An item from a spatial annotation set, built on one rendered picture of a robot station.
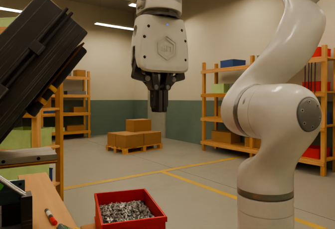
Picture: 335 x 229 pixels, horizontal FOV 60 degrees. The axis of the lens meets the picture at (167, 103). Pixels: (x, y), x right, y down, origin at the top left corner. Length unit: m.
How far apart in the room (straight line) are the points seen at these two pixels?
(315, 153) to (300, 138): 5.08
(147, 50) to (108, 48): 10.50
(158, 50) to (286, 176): 0.36
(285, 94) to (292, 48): 0.15
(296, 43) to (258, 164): 0.27
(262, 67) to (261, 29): 6.34
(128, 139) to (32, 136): 3.66
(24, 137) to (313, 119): 3.33
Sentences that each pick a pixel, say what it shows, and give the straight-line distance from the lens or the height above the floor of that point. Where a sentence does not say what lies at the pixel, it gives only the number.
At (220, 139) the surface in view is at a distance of 7.02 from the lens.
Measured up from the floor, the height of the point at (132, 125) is 0.61.
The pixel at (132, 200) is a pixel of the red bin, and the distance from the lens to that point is 1.30.
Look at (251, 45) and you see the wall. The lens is 7.14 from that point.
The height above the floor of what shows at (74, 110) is 0.92.
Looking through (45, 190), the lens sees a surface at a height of 0.90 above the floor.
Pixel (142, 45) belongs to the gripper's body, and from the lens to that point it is 0.50.
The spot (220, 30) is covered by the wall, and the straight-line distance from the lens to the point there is 7.89.
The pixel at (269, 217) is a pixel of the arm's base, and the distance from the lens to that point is 0.66.
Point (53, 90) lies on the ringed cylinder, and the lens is 1.08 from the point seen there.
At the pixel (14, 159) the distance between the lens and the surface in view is 0.98.
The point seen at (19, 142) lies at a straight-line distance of 3.70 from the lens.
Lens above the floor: 1.31
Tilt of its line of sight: 1 degrees down
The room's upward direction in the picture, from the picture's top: straight up
